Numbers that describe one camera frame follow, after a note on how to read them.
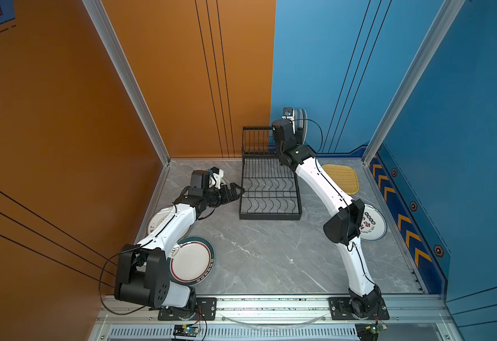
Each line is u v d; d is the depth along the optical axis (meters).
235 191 0.76
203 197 0.67
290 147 0.66
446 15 0.71
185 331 0.70
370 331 0.70
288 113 0.71
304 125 0.84
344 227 0.55
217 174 0.79
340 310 0.72
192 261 0.84
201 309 0.73
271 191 1.05
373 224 0.94
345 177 1.12
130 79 0.87
